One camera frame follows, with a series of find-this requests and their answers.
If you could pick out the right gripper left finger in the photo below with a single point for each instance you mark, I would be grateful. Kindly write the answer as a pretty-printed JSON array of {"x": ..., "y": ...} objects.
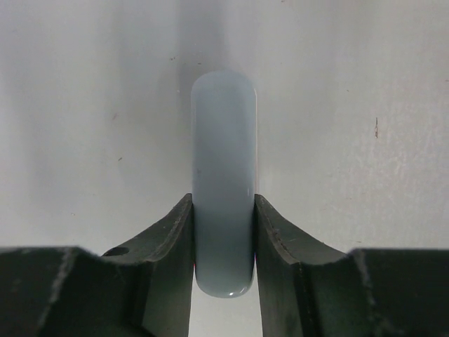
[{"x": 142, "y": 287}]

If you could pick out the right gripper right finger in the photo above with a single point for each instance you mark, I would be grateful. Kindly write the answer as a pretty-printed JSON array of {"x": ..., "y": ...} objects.
[{"x": 307, "y": 288}]

